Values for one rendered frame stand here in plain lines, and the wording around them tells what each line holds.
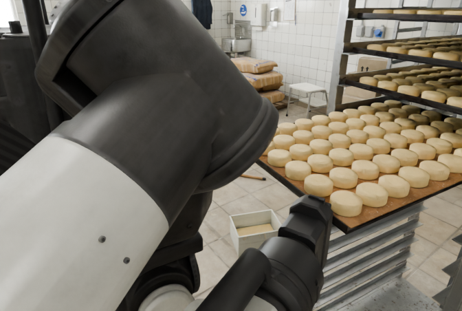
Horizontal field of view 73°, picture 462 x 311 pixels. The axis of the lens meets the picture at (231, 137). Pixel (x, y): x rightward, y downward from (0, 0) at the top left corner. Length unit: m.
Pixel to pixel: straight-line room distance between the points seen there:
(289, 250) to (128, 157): 0.27
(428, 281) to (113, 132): 2.15
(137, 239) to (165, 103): 0.07
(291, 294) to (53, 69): 0.29
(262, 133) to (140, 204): 0.10
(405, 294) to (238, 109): 1.73
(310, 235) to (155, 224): 0.27
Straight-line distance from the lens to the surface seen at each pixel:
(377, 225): 1.48
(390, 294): 1.86
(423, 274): 2.27
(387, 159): 0.70
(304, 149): 0.69
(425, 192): 0.66
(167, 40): 0.20
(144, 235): 0.17
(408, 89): 0.90
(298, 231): 0.42
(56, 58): 0.23
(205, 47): 0.22
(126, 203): 0.16
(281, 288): 0.36
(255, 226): 2.21
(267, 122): 0.22
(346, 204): 0.53
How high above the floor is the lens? 1.43
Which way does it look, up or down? 23 degrees down
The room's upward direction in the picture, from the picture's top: straight up
